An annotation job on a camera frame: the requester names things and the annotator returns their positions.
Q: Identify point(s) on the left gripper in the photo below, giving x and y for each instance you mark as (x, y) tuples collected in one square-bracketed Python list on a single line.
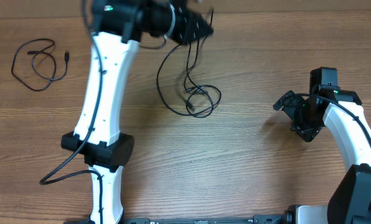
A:
[(189, 19)]

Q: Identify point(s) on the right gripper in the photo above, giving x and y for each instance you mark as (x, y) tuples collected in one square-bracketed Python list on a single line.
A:
[(309, 131)]

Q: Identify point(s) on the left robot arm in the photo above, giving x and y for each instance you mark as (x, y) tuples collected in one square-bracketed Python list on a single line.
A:
[(117, 27)]

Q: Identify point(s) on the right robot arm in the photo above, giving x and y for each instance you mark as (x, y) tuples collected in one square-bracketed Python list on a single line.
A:
[(341, 112)]

